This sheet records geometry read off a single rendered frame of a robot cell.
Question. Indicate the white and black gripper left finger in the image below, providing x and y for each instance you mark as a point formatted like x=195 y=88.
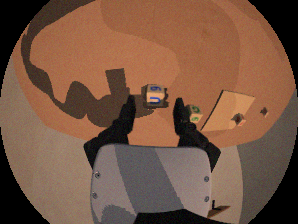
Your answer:
x=116 y=133

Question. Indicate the beige block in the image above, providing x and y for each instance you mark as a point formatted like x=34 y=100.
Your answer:
x=195 y=113
x=155 y=95
x=265 y=112
x=239 y=119

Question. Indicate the orange flat mat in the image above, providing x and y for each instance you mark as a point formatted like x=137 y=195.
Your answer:
x=226 y=109

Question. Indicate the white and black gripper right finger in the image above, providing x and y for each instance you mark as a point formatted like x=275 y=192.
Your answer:
x=192 y=137

